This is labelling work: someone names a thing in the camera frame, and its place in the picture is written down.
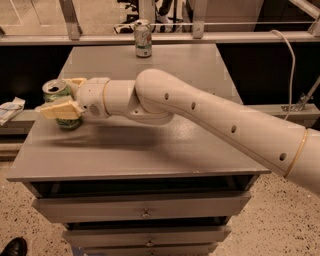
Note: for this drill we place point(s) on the bottom grey drawer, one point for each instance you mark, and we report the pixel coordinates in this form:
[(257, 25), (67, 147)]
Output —
[(181, 250)]

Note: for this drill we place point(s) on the white green soda can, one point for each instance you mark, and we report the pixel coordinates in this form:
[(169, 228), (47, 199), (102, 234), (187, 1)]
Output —
[(143, 38)]

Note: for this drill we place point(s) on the white folded cloth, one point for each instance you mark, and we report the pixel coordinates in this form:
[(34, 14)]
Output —
[(9, 110)]

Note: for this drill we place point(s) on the grey metal railing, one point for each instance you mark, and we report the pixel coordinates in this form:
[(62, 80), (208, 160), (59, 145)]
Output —
[(108, 22)]

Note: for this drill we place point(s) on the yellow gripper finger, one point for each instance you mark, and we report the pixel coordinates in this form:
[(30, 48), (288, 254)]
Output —
[(69, 110), (75, 83)]

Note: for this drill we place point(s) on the middle grey drawer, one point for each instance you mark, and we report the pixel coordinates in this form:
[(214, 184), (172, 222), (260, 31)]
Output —
[(151, 236)]

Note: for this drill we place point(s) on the green La Croix can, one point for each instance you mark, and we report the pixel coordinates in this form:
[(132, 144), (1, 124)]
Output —
[(55, 89)]

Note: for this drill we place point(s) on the black shoe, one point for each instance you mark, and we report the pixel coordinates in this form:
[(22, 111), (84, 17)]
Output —
[(16, 247)]

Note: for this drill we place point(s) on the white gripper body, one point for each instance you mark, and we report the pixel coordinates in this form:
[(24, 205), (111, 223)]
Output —
[(91, 97)]

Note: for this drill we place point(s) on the grey drawer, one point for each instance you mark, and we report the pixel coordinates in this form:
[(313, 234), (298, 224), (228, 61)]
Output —
[(142, 207), (181, 250), (151, 236)]

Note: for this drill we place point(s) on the grey drawer cabinet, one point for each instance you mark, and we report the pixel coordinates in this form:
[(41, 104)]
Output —
[(117, 157)]

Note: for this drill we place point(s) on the top grey drawer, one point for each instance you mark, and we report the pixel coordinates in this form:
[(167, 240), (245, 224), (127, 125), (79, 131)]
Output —
[(142, 207)]

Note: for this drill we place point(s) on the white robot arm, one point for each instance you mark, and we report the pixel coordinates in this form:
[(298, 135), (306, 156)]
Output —
[(154, 97)]

